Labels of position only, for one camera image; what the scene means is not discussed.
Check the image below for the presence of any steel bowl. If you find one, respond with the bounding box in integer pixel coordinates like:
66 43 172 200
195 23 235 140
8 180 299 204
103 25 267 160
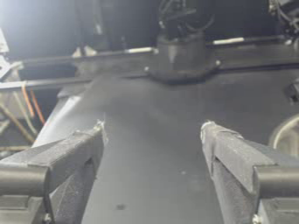
267 114 299 158

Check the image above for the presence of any orange cable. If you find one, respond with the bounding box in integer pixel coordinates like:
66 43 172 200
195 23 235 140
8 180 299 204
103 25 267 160
21 84 36 118
29 88 47 126

